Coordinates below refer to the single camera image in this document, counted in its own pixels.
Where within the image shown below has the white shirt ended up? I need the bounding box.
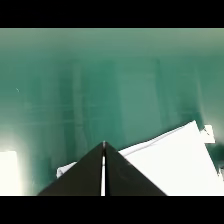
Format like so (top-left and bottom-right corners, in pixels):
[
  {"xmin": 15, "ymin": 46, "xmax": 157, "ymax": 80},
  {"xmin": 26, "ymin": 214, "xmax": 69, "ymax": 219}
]
[{"xmin": 55, "ymin": 120, "xmax": 224, "ymax": 197}]

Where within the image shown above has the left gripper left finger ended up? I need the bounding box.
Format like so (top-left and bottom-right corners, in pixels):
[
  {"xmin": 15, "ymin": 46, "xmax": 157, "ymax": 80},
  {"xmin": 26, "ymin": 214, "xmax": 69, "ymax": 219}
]
[{"xmin": 37, "ymin": 141, "xmax": 106, "ymax": 197}]

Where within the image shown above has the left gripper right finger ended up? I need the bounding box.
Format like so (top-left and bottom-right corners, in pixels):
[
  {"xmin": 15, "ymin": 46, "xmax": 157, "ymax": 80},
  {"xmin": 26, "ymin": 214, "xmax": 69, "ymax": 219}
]
[{"xmin": 104, "ymin": 141, "xmax": 168, "ymax": 197}]

